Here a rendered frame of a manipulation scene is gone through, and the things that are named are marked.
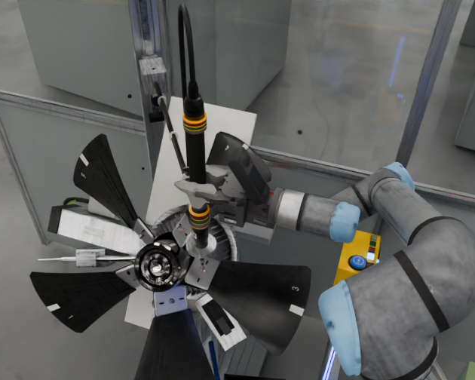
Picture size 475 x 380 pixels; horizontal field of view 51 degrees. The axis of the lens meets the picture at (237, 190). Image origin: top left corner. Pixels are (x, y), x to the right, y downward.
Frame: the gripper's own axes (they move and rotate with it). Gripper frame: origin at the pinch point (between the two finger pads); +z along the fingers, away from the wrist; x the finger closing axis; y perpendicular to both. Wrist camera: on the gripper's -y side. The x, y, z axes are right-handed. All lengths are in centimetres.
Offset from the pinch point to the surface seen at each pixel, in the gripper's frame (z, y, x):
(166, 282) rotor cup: 3.5, 29.5, -6.8
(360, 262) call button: -40, 41, 24
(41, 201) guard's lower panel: 115, 114, 70
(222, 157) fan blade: -1.1, 10.8, 19.7
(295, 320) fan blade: -27.6, 33.5, -3.9
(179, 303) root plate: 1.4, 39.4, -5.4
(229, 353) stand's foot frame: 2, 141, 37
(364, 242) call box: -40, 42, 33
